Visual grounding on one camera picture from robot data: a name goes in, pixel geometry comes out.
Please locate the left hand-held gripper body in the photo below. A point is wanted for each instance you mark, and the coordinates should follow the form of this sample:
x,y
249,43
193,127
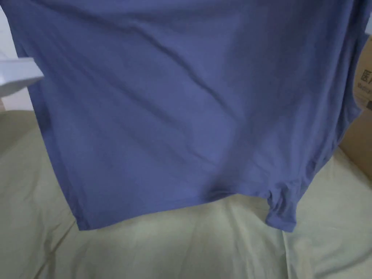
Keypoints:
x,y
16,72

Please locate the dark blue shirt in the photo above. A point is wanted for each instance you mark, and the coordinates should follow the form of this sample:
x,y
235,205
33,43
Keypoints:
x,y
174,101

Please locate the bed with pale green sheet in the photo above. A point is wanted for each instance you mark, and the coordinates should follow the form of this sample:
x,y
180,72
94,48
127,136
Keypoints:
x,y
180,250

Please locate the brown cardboard carton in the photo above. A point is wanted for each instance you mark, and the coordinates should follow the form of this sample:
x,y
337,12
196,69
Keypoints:
x,y
361,130

